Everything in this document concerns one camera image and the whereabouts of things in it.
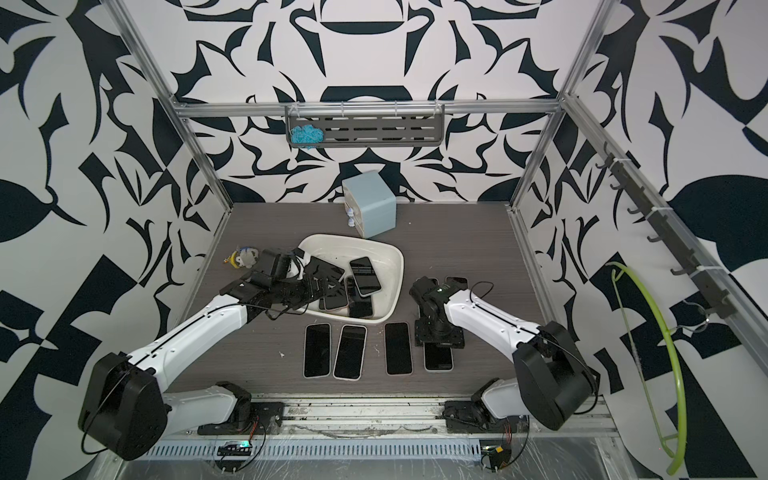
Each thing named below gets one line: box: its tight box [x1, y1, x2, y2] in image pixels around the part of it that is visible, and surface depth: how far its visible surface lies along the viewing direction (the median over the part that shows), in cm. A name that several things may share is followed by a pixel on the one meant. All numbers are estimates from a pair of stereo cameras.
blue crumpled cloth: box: [290, 124, 325, 150], surface depth 93 cm
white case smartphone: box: [332, 324, 368, 381], surface depth 86 cm
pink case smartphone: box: [423, 341, 454, 373], surface depth 78 cm
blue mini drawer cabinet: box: [342, 170, 397, 239], surface depth 107 cm
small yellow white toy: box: [223, 246, 259, 269], surface depth 101 cm
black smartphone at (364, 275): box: [350, 256, 382, 297], surface depth 99 cm
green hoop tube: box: [606, 262, 687, 475], surface depth 56 cm
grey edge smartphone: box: [303, 323, 332, 379], surface depth 88 cm
